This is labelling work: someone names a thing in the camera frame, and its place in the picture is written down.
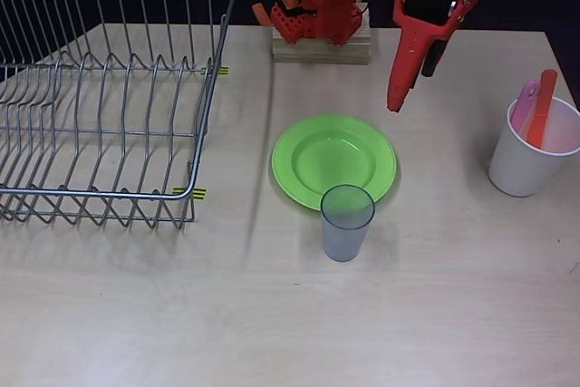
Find stacked plywood base block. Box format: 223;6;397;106
271;1;372;66

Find pink plastic utensil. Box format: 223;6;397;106
511;80;542;137

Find green plastic plate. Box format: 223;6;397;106
270;114;399;211

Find translucent grey plastic tumbler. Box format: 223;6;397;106
320;184;376;264

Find orange plastic knife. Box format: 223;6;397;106
526;69;557;149

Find white paper cup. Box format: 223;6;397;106
488;96;580;198

